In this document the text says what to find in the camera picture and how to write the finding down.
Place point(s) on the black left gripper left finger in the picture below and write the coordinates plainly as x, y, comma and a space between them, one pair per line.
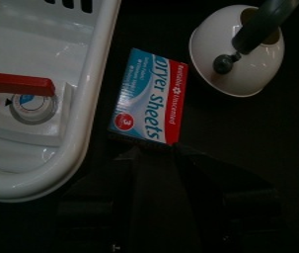
100, 194

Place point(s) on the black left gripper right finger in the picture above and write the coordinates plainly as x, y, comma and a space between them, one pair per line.
226, 194

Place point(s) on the white plastic laundry basket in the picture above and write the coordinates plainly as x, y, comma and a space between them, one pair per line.
75, 99

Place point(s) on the dryer sheets box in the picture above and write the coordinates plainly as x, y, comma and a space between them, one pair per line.
149, 99

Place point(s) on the red-capped white bottle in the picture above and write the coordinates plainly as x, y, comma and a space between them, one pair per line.
21, 105

